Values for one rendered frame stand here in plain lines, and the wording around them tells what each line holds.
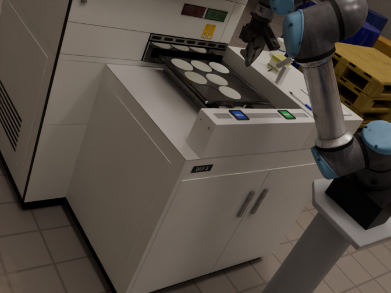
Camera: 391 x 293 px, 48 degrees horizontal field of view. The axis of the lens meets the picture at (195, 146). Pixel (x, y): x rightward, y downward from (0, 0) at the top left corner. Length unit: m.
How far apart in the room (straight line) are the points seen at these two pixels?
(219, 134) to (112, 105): 0.53
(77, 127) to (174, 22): 0.62
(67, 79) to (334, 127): 1.04
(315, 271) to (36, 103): 1.30
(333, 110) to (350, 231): 0.43
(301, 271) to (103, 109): 1.01
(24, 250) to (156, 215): 0.72
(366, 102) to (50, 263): 2.62
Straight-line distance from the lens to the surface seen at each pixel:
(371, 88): 3.69
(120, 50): 1.86
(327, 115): 1.35
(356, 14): 1.28
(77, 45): 1.77
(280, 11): 1.62
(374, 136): 1.43
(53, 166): 2.09
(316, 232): 1.71
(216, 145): 1.47
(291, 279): 1.84
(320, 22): 1.25
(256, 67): 2.06
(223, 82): 1.91
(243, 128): 1.51
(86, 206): 2.06
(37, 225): 2.22
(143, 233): 1.69
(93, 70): 1.86
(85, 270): 2.08
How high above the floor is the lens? 1.57
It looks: 29 degrees down
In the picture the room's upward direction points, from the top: 25 degrees clockwise
